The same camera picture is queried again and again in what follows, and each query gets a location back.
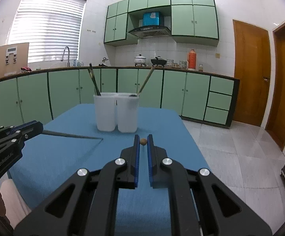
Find light wooden chopstick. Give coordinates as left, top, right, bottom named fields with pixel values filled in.
left=137, top=67, right=156, bottom=96
left=140, top=138, right=147, bottom=146

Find white plastic utensil holder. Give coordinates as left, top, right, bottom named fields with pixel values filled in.
left=93, top=92, right=139, bottom=133

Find white window blinds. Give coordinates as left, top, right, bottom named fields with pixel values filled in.
left=7, top=0, right=86, bottom=63

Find black wok on stove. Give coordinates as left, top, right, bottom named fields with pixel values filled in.
left=150, top=56, right=167, bottom=67

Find chrome sink faucet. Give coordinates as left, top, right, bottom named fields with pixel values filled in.
left=60, top=46, right=71, bottom=67

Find black range hood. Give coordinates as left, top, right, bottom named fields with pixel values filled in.
left=129, top=25, right=171, bottom=39

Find white cooking pot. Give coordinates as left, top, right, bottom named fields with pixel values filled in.
left=134, top=54, right=147, bottom=67

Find green kitchen cabinets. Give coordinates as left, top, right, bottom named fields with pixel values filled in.
left=104, top=0, right=219, bottom=46
left=0, top=67, right=240, bottom=128

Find cardboard box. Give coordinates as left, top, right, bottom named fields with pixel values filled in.
left=0, top=43, right=29, bottom=78

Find green lower kitchen cabinets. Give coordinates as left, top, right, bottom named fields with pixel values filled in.
left=0, top=67, right=240, bottom=128

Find black chopstick gold band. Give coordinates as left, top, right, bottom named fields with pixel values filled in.
left=89, top=63, right=102, bottom=97
left=87, top=68, right=100, bottom=97

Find orange thermos flask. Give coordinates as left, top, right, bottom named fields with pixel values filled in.
left=187, top=49, right=196, bottom=70

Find green upper kitchen cabinets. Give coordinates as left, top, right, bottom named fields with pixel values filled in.
left=104, top=0, right=219, bottom=46

